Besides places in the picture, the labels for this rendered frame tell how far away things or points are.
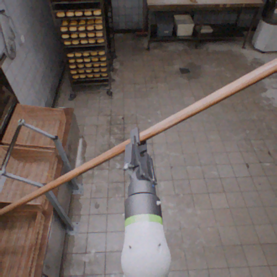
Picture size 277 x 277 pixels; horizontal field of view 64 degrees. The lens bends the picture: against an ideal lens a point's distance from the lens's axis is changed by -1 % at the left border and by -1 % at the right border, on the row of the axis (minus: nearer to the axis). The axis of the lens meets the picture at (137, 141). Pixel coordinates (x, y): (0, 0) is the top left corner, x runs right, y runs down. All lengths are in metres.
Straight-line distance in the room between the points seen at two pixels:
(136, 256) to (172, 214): 2.18
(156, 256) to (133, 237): 0.06
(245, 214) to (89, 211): 1.76
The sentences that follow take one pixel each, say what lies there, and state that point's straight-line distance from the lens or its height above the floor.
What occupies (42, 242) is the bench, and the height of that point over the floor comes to 0.58.
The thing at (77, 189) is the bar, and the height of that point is 0.02.
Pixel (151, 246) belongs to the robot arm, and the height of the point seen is 1.96.
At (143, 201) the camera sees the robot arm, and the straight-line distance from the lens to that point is 0.55.
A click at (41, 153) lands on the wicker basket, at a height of 0.72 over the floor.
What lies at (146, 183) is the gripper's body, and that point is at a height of 1.95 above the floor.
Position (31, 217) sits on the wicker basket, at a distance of 2.17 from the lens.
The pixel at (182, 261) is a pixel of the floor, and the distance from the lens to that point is 2.54.
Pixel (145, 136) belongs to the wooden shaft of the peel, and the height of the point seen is 1.94.
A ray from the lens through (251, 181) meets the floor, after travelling 3.16.
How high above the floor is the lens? 2.45
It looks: 50 degrees down
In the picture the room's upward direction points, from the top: straight up
